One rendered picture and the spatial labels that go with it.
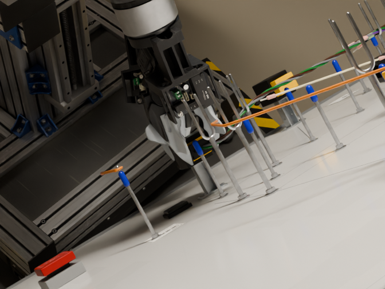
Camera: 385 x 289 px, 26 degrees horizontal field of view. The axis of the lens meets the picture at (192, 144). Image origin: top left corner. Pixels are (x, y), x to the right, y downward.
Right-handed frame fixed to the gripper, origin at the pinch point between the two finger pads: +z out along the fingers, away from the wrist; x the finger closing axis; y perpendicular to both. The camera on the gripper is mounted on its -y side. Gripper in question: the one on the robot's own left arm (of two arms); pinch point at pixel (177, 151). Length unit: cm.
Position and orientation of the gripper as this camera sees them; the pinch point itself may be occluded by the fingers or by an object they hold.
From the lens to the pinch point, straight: 133.9
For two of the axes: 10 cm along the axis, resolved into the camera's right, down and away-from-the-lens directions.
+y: -5.3, 0.7, -8.5
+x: 8.4, -1.4, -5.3
